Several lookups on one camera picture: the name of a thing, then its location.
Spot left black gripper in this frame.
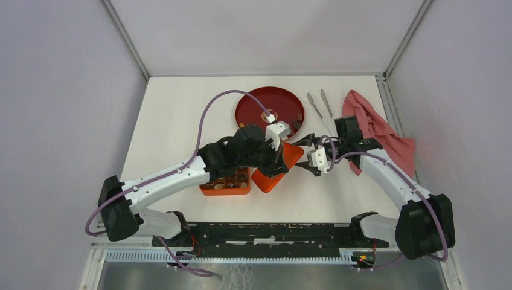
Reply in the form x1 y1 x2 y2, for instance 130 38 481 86
238 138 289 178

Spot orange box lid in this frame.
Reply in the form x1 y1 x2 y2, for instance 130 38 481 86
251 143 304 193

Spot orange chocolate box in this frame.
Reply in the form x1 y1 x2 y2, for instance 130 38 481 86
199 168 251 196

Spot round red tray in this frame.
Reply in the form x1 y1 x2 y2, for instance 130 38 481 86
235 86 305 138

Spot metal tongs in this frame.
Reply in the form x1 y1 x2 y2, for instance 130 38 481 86
307 89 336 136

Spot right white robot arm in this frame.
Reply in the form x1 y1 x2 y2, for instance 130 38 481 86
294 116 455 261

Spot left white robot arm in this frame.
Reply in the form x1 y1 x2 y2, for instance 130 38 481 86
98 121 290 246

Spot pink cloth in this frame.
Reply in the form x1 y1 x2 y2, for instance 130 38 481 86
342 90 416 178

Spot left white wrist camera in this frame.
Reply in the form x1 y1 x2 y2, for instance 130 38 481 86
265 114 291 151

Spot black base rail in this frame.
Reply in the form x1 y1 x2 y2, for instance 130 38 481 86
166 222 389 259

